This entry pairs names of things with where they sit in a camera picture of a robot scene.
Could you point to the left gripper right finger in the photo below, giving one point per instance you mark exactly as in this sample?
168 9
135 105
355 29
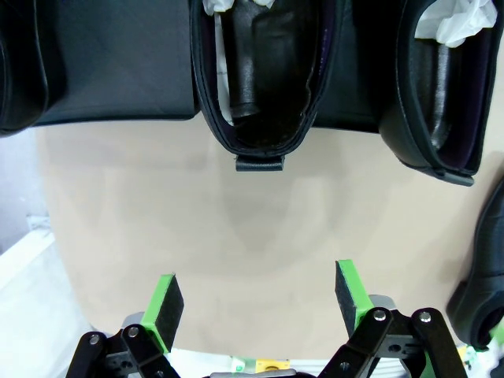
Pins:
346 299

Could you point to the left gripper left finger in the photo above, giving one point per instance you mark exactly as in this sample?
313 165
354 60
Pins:
169 311

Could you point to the black chunky leather shoe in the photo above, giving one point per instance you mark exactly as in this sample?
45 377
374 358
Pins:
484 275
19 78

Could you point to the black pointed dress shoe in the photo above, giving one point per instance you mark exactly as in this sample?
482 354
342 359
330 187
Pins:
405 130
275 59

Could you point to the white paper shoe stuffing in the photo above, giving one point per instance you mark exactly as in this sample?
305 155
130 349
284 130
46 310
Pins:
220 6
460 23

